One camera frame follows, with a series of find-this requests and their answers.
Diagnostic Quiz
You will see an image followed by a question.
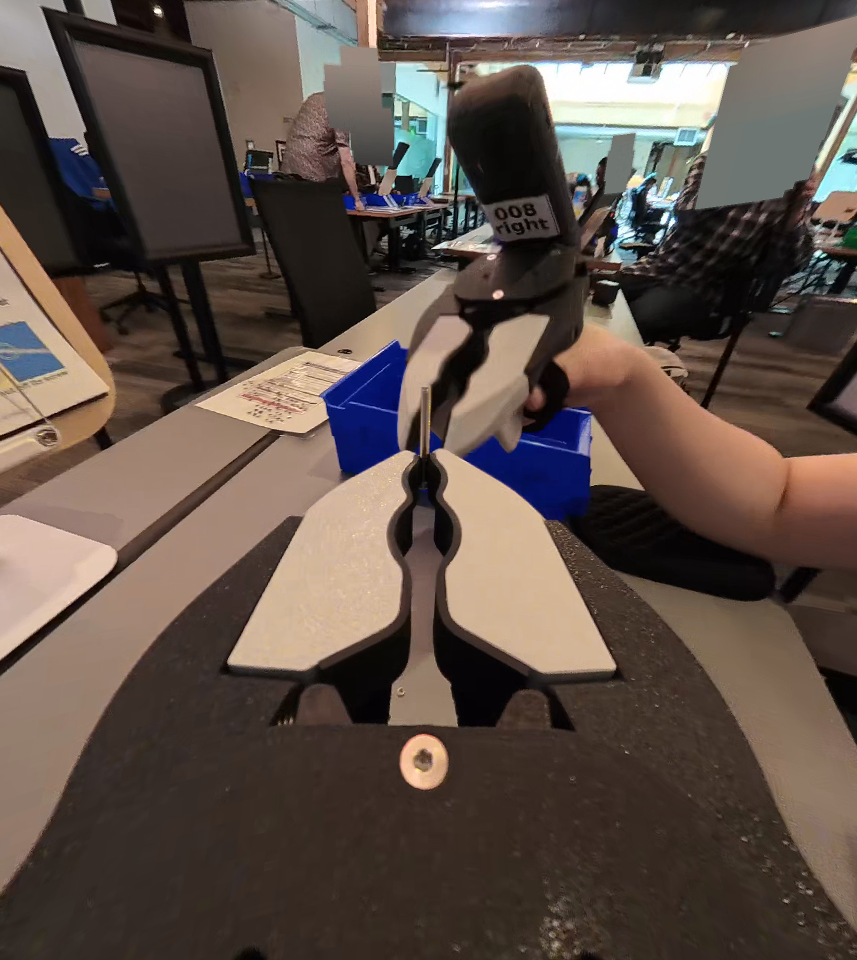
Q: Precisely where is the black office chair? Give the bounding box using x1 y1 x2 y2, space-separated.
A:
250 176 379 350

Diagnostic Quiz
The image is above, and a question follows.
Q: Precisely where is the printed paper sheet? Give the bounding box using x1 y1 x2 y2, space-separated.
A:
196 351 362 436

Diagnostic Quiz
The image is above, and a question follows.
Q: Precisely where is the wooden instruction board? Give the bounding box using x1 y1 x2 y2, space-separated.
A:
0 131 116 500

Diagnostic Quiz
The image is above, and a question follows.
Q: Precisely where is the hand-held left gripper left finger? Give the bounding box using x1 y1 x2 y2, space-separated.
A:
226 448 424 726

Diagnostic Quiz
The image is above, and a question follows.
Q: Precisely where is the white board stand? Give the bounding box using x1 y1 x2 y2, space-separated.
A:
0 487 118 702

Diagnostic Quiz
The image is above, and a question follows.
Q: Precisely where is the person's right forearm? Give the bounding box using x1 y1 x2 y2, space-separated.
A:
586 352 857 580

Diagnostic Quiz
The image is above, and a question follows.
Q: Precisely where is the black wrist rest pad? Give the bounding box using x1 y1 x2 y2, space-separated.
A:
571 486 778 603

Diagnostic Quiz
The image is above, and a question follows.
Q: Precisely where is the grey waste bin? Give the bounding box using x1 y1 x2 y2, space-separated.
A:
784 294 857 355

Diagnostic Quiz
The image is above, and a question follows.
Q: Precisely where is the person's right hand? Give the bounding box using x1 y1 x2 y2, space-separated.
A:
522 322 656 436

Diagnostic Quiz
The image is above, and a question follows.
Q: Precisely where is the black framed easel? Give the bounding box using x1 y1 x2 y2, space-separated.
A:
0 56 85 279
42 7 257 414

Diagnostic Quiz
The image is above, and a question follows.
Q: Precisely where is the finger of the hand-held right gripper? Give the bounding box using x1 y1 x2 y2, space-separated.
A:
439 312 553 459
396 315 486 455

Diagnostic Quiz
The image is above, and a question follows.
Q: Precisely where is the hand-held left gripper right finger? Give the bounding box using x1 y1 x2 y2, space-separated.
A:
428 447 619 726

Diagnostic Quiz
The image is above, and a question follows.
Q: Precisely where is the steel bolt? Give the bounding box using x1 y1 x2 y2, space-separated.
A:
418 386 434 496

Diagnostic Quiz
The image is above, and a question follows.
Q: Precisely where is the blue plastic bin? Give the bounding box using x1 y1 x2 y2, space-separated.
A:
321 341 595 522

